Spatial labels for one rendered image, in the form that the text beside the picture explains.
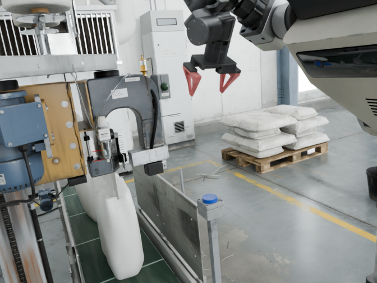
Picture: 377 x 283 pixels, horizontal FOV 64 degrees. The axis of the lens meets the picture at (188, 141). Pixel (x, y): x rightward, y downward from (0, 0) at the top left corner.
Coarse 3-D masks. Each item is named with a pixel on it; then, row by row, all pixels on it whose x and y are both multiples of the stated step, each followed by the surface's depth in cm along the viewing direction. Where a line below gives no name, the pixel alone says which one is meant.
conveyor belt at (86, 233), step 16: (64, 192) 262; (80, 208) 228; (80, 224) 204; (96, 224) 202; (80, 240) 184; (96, 240) 182; (144, 240) 177; (80, 256) 168; (96, 256) 167; (144, 256) 162; (160, 256) 161; (96, 272) 153; (112, 272) 152; (144, 272) 149; (160, 272) 148
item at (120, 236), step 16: (112, 176) 132; (96, 192) 146; (112, 192) 138; (128, 192) 142; (96, 208) 148; (112, 208) 134; (128, 208) 137; (112, 224) 135; (128, 224) 139; (112, 240) 138; (128, 240) 139; (112, 256) 140; (128, 256) 141; (128, 272) 143
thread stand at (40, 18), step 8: (24, 16) 73; (32, 16) 74; (40, 16) 75; (48, 16) 76; (56, 16) 77; (64, 16) 79; (40, 24) 79; (24, 32) 98; (32, 32) 100; (40, 32) 89; (48, 32) 103; (56, 32) 105; (40, 40) 91
